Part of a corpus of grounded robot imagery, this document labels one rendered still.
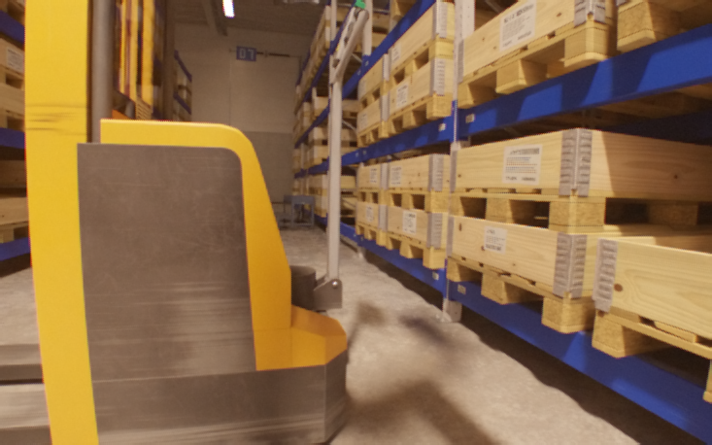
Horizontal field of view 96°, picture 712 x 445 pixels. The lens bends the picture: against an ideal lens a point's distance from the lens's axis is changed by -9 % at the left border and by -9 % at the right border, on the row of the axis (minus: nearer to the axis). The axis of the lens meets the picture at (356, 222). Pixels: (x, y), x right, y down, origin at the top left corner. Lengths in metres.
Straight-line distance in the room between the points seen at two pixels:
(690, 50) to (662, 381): 0.88
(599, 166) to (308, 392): 1.16
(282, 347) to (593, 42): 1.31
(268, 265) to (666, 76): 1.17
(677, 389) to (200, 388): 1.24
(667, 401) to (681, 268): 0.38
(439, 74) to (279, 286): 1.67
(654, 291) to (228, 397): 1.14
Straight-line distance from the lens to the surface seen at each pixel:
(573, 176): 1.32
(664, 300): 1.17
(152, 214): 0.93
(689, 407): 1.28
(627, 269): 1.22
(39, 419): 1.37
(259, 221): 0.90
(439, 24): 2.36
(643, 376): 1.33
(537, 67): 1.70
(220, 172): 0.90
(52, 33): 1.12
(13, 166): 4.47
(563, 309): 1.38
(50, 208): 1.07
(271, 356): 1.00
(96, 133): 1.03
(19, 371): 1.78
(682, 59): 1.27
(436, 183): 2.13
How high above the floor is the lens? 0.74
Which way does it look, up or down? 5 degrees down
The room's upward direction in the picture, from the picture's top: 1 degrees clockwise
